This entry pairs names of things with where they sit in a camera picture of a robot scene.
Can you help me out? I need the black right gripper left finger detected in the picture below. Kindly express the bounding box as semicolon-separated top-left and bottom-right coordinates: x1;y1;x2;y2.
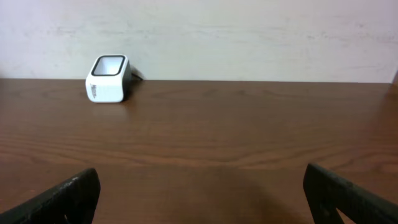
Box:
1;168;101;224

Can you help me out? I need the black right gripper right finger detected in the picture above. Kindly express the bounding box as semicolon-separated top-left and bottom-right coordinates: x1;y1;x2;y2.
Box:
303;163;397;224

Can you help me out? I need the white barcode scanner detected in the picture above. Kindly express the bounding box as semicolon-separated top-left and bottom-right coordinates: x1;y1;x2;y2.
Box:
85;54;132;103

